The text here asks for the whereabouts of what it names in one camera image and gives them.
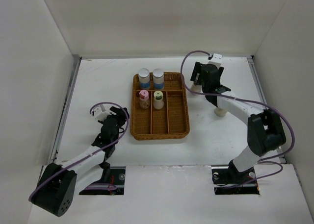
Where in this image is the pink cap spice bottle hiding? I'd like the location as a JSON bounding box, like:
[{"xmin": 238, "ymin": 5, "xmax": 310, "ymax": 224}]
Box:
[{"xmin": 139, "ymin": 90, "xmax": 151, "ymax": 109}]

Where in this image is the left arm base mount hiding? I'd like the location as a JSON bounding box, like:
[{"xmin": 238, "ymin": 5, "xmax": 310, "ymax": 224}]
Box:
[{"xmin": 79, "ymin": 162, "xmax": 126, "ymax": 196}]

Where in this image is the brown wicker divided basket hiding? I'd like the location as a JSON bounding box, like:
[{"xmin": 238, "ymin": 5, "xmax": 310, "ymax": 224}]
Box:
[{"xmin": 130, "ymin": 72, "xmax": 190, "ymax": 141}]

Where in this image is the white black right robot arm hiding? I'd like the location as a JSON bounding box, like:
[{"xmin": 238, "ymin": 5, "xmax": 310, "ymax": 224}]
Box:
[{"xmin": 190, "ymin": 62, "xmax": 286, "ymax": 183}]

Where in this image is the black knob white spice grinder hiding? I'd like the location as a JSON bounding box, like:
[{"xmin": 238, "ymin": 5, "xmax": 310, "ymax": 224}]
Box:
[{"xmin": 214, "ymin": 107, "xmax": 228, "ymax": 118}]

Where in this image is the clear lid salt grinder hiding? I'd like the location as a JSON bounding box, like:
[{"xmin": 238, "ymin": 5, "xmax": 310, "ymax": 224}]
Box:
[{"xmin": 190, "ymin": 82, "xmax": 202, "ymax": 96}]

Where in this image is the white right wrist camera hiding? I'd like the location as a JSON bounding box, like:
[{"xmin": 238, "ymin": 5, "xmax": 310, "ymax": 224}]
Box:
[{"xmin": 208, "ymin": 53, "xmax": 223, "ymax": 68}]

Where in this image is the silver cap blue label shaker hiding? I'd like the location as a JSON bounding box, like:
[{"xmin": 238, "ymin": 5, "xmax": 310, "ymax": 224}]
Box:
[{"xmin": 138, "ymin": 68, "xmax": 150, "ymax": 90}]

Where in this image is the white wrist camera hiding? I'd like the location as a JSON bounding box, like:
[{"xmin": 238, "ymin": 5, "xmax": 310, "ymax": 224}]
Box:
[
  {"xmin": 92, "ymin": 105, "xmax": 110, "ymax": 121},
  {"xmin": 208, "ymin": 53, "xmax": 223, "ymax": 68}
]

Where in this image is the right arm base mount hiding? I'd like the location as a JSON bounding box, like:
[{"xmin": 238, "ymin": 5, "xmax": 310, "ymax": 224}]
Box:
[{"xmin": 211, "ymin": 163, "xmax": 260, "ymax": 195}]

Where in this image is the yellow cap spice bottle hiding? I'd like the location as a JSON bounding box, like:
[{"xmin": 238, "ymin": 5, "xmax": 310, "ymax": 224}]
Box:
[{"xmin": 153, "ymin": 91, "xmax": 164, "ymax": 110}]

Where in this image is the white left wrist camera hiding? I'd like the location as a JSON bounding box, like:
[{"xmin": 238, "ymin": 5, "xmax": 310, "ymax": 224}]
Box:
[{"xmin": 92, "ymin": 105, "xmax": 110, "ymax": 121}]

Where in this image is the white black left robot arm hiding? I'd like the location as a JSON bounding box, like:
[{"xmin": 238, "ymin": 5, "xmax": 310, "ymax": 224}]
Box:
[{"xmin": 28, "ymin": 103, "xmax": 130, "ymax": 217}]

